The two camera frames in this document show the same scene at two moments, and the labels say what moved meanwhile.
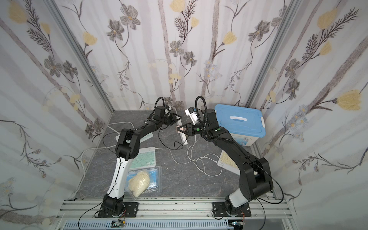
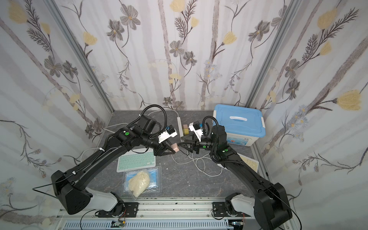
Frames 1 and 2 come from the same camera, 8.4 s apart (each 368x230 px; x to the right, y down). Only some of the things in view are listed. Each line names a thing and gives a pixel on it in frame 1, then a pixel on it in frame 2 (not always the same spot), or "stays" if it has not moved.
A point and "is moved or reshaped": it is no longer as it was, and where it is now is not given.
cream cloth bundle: (138, 183) stays
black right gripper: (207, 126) -> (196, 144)
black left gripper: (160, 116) -> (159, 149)
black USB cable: (178, 148) is moved or reshaped
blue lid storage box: (246, 125) stays
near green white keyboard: (145, 158) stays
